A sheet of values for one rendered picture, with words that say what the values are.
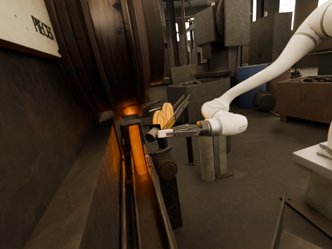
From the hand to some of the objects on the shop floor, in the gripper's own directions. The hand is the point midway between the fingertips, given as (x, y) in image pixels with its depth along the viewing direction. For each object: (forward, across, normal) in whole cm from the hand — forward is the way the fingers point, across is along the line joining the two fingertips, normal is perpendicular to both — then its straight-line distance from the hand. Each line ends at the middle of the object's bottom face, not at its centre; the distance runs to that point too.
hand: (165, 133), depth 74 cm
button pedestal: (-67, +57, -69) cm, 111 cm away
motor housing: (-7, +22, -74) cm, 78 cm away
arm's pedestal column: (-106, -10, -66) cm, 125 cm away
